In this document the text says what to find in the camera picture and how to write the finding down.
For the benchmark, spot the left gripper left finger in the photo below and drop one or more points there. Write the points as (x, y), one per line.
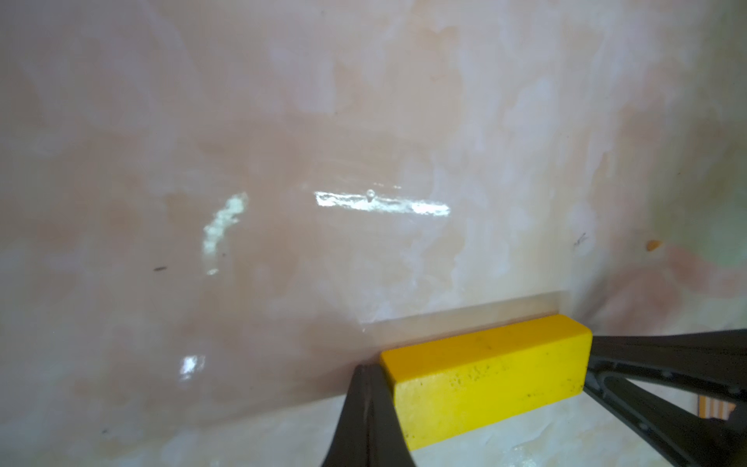
(368, 433)

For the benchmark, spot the long yellow block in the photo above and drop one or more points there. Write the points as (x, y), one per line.
(445, 388)

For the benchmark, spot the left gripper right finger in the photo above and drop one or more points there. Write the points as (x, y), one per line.
(709, 364)

